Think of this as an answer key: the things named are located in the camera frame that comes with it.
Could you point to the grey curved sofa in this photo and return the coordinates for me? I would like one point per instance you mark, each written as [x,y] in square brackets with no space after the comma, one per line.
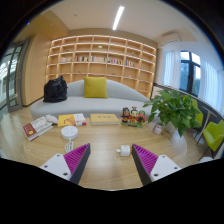
[90,105]

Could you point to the round white power strip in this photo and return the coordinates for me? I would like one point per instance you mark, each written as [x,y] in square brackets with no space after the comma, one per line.
[69,132]

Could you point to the yellow cushion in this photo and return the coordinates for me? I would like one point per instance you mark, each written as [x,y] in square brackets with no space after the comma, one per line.
[95,87]

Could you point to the wooden shelf unit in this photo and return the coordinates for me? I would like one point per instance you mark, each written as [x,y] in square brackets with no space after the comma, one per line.
[100,58]

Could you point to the green potted plant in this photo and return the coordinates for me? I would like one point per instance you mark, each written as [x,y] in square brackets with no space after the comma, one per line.
[173,108]

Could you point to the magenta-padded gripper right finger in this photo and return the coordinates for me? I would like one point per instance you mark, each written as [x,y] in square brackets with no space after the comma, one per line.
[163,166]

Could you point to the white charger block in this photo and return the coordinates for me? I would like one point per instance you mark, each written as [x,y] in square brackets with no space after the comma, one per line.
[125,150]

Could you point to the small white jar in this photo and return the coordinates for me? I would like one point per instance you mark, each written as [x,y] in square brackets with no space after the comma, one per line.
[158,128]

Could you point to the red and white book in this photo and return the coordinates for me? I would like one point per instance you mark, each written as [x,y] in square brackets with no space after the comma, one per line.
[37,128]

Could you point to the glass door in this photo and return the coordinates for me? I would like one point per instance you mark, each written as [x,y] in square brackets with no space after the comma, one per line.
[13,76]

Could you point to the dark-framed window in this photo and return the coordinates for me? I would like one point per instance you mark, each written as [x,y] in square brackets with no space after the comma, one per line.
[190,73]

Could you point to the small patterned pouch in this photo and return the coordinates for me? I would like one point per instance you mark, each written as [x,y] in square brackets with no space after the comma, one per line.
[52,119]

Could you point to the yellow and white book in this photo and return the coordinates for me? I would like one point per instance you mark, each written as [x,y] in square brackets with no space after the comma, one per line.
[68,120]

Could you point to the lime green chair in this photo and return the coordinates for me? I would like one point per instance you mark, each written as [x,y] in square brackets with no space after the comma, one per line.
[215,135]

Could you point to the long ceiling light strip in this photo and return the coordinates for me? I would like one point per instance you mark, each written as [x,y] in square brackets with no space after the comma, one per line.
[118,18]

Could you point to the white air conditioner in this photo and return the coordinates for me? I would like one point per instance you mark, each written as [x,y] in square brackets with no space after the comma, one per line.
[170,38]

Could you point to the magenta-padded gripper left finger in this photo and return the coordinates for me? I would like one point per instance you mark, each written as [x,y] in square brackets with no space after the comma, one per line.
[56,165]

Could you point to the cartoon figurine group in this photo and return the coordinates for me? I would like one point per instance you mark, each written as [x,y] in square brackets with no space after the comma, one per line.
[133,116]

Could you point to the white curtain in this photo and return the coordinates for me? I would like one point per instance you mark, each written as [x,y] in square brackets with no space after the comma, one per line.
[171,68]

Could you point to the black bag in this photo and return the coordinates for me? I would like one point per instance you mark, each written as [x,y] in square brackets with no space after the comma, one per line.
[55,89]

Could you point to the flat yellow book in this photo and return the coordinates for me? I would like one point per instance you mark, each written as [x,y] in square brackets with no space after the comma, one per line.
[104,119]

